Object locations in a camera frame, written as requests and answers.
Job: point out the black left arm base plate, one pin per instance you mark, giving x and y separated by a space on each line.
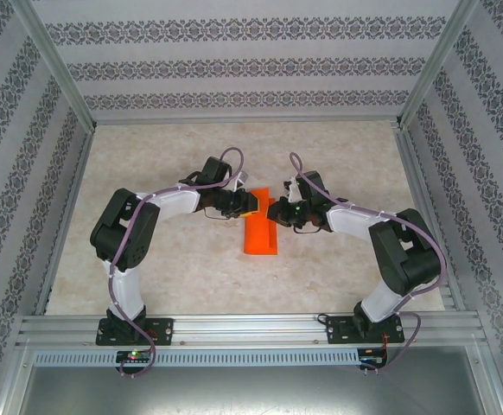
165 330

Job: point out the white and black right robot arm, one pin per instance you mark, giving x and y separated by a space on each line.
398 255

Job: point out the aluminium side rail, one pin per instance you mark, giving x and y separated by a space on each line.
431 225
63 225

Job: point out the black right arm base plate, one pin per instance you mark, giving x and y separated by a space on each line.
335 330

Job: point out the steel sheet tray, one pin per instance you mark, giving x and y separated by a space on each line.
251 391

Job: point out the left controller board green light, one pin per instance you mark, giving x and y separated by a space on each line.
134 356

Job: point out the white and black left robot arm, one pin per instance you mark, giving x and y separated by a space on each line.
126 225

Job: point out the right controller board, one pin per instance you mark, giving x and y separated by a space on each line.
373 358

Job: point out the aluminium frame post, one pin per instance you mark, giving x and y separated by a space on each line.
439 60
52 65

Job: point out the aluminium mounting rail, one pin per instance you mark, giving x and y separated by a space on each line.
243 328

